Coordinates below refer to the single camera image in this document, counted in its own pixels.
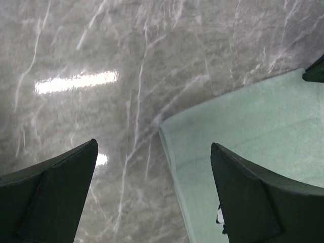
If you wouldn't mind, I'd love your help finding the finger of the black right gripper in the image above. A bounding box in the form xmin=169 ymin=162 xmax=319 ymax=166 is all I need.
xmin=302 ymin=55 xmax=324 ymax=83

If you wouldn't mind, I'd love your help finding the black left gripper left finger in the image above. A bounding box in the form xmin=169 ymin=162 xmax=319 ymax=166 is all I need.
xmin=1 ymin=139 xmax=98 ymax=242

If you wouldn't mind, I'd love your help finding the mint green towel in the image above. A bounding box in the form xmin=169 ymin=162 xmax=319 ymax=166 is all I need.
xmin=158 ymin=69 xmax=323 ymax=242

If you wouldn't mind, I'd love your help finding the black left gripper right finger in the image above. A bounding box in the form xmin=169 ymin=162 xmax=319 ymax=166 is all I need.
xmin=211 ymin=143 xmax=323 ymax=242

